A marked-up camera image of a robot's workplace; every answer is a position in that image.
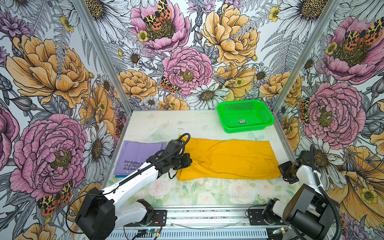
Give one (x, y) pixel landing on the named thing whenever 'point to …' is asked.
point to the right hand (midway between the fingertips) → (279, 173)
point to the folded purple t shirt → (134, 154)
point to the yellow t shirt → (214, 159)
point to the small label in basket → (242, 121)
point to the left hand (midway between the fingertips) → (191, 165)
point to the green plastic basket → (244, 115)
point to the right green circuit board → (278, 230)
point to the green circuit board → (151, 230)
